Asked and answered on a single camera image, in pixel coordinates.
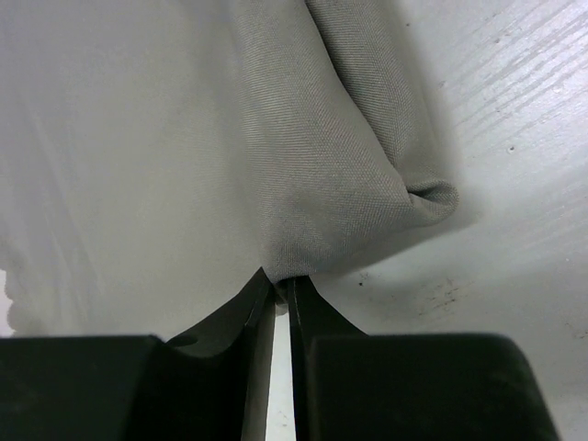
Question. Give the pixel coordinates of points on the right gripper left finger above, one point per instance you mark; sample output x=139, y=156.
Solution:
x=228, y=386

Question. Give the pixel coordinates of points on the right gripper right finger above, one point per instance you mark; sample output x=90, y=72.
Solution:
x=310, y=316

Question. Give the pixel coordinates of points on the grey cloth placemat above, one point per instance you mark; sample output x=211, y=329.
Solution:
x=154, y=154

